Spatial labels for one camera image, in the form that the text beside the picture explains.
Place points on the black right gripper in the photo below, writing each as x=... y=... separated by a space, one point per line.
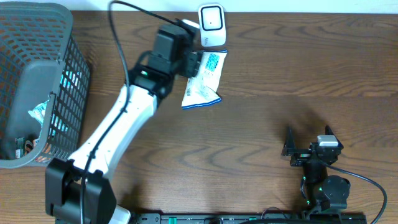
x=300 y=156

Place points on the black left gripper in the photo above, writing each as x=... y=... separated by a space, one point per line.
x=191 y=64

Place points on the yellow snack packet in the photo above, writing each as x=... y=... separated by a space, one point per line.
x=201 y=90

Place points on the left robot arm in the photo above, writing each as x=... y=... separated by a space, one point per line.
x=78 y=189

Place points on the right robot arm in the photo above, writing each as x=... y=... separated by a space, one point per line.
x=325 y=194

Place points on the white barcode scanner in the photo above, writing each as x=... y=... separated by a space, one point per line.
x=212 y=25

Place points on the grey plastic mesh basket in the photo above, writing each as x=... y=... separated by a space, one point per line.
x=40 y=61

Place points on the light green snack packet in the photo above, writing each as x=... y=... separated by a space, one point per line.
x=38 y=113

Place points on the dark snack packet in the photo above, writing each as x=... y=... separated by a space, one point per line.
x=24 y=146

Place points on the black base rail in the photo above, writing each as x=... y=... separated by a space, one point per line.
x=272 y=217

